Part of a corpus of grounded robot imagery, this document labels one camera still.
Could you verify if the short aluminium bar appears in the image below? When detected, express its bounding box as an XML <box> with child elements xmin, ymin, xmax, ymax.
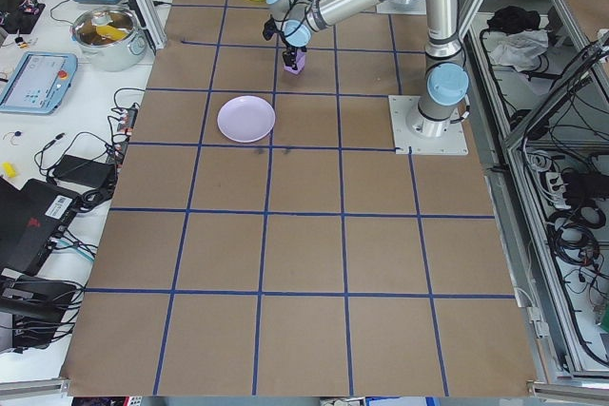
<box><xmin>525</xmin><ymin>379</ymin><xmax>609</xmax><ymax>400</ymax></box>
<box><xmin>0</xmin><ymin>376</ymin><xmax>72</xmax><ymax>397</ymax></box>

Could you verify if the black power adapter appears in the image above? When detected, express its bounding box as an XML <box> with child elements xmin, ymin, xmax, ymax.
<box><xmin>51</xmin><ymin>154</ymin><xmax>116</xmax><ymax>187</ymax></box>

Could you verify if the white power strip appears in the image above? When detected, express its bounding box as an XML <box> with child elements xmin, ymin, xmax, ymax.
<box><xmin>541</xmin><ymin>170</ymin><xmax>570</xmax><ymax>210</ymax></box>

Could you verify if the black electronics box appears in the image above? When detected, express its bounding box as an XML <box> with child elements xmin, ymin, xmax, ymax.
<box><xmin>0</xmin><ymin>275</ymin><xmax>80</xmax><ymax>350</ymax></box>

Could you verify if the black laptop with red logo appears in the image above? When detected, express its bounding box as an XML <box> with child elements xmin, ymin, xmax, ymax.
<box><xmin>0</xmin><ymin>176</ymin><xmax>80</xmax><ymax>277</ymax></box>

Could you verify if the black crumpled cloth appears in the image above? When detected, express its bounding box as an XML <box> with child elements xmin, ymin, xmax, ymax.
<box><xmin>487</xmin><ymin>5</ymin><xmax>543</xmax><ymax>32</ymax></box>

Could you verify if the aluminium frame post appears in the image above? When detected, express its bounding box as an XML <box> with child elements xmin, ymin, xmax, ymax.
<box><xmin>105</xmin><ymin>0</ymin><xmax>168</xmax><ymax>50</ymax></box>

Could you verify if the white crumpled cloth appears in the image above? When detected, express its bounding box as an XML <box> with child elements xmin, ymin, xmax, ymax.
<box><xmin>489</xmin><ymin>29</ymin><xmax>553</xmax><ymax>75</ymax></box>

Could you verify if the black coiled cable bundle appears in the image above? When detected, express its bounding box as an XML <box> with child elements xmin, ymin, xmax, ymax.
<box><xmin>544</xmin><ymin>205</ymin><xmax>605</xmax><ymax>267</ymax></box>

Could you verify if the large blue-edged teach pendant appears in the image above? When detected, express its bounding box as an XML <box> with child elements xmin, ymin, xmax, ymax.
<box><xmin>0</xmin><ymin>51</ymin><xmax>79</xmax><ymax>116</ymax></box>

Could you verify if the grey metal bracket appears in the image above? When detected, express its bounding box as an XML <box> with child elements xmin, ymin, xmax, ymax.
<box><xmin>525</xmin><ymin>305</ymin><xmax>548</xmax><ymax>338</ymax></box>

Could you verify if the purple plate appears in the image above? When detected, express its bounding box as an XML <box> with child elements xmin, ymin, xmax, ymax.
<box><xmin>217</xmin><ymin>95</ymin><xmax>277</xmax><ymax>144</ymax></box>

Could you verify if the black looped cable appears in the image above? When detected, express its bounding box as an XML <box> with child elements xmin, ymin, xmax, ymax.
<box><xmin>113</xmin><ymin>87</ymin><xmax>148</xmax><ymax>115</ymax></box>

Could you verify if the black hub with red plugs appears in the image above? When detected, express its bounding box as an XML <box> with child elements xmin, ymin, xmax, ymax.
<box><xmin>109</xmin><ymin>105</ymin><xmax>140</xmax><ymax>141</ymax></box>

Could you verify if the purple foam block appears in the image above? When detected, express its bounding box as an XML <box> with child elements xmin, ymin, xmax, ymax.
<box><xmin>283</xmin><ymin>54</ymin><xmax>306</xmax><ymax>77</ymax></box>

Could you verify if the V-shaped metal bar frame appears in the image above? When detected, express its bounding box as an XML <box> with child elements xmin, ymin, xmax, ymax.
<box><xmin>459</xmin><ymin>0</ymin><xmax>609</xmax><ymax>397</ymax></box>

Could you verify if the steel pot with glass lid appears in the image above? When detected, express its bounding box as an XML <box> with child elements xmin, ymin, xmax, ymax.
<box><xmin>70</xmin><ymin>5</ymin><xmax>147</xmax><ymax>73</ymax></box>

